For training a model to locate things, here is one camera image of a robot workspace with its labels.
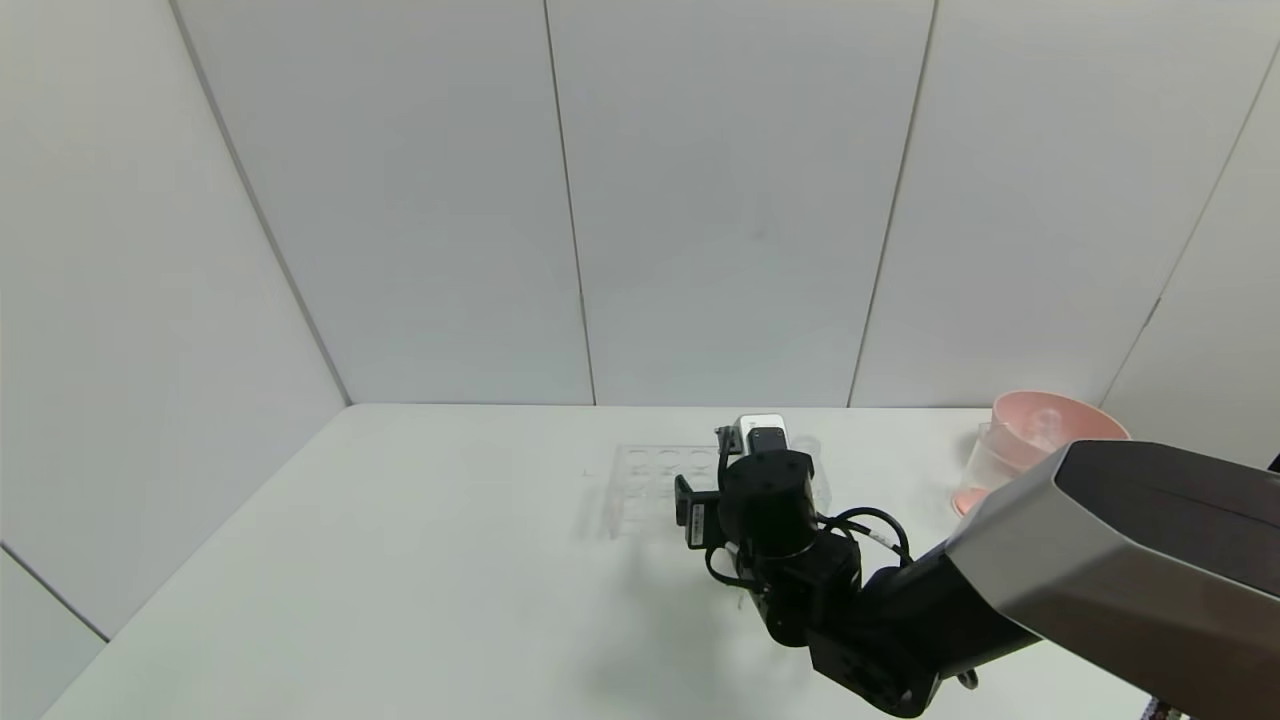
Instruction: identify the clear plastic test tube rack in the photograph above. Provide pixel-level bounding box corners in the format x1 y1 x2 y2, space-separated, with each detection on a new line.
605 443 831 542

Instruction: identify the pink bowl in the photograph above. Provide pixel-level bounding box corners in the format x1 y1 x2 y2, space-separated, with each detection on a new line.
993 390 1131 471

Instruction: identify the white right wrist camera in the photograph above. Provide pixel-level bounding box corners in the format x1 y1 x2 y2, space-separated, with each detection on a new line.
735 413 791 457

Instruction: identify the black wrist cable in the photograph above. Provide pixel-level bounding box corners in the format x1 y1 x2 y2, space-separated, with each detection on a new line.
818 507 914 563

